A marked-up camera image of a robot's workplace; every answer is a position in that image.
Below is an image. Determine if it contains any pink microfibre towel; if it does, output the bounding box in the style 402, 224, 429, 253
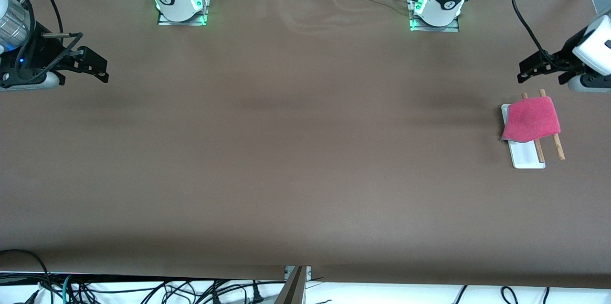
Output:
501, 96, 562, 144

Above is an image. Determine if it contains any white rack with wooden rods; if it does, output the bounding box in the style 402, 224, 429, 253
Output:
500, 88, 567, 170

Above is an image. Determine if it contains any aluminium profile beam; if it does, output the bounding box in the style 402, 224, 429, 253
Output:
274, 266, 309, 304

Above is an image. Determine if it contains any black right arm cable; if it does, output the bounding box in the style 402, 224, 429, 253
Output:
0, 0, 84, 86

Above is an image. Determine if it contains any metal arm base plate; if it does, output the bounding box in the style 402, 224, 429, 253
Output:
157, 0, 210, 27
409, 0, 461, 33

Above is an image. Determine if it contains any black arched floor cable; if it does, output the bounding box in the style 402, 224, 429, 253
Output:
0, 249, 54, 304

